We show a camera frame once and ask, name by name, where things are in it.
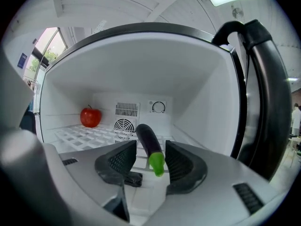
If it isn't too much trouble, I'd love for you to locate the black mini fridge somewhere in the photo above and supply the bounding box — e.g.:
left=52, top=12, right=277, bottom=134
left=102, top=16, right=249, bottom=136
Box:
left=34, top=19, right=293, bottom=181

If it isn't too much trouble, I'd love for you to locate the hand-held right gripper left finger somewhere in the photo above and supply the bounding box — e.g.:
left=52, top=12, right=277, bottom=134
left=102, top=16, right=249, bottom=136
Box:
left=43, top=139, right=138, bottom=226

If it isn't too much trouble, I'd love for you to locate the red apple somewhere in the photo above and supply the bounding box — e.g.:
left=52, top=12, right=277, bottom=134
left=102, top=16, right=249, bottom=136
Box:
left=80, top=105, right=103, bottom=129

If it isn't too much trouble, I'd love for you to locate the blue wall sign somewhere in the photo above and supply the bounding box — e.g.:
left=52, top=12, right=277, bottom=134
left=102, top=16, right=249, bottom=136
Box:
left=17, top=52, right=28, bottom=69

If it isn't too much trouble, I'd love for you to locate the wall fan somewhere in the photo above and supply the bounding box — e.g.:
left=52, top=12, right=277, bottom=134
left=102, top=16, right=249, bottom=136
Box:
left=231, top=3, right=245, bottom=19

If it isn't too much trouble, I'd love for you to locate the purple eggplant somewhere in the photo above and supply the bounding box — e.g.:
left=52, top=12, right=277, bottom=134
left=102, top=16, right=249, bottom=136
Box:
left=135, top=123, right=165, bottom=178

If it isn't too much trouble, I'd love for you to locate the large glass window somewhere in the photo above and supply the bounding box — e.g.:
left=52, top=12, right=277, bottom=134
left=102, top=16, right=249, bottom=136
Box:
left=23, top=27, right=69, bottom=84

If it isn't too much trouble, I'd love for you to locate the white wire fridge shelf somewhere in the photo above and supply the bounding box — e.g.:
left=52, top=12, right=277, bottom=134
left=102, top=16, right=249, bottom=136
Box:
left=54, top=123, right=180, bottom=174

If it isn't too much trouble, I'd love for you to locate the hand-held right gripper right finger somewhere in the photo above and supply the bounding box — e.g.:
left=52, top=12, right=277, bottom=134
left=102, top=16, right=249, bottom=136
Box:
left=150, top=139, right=290, bottom=226

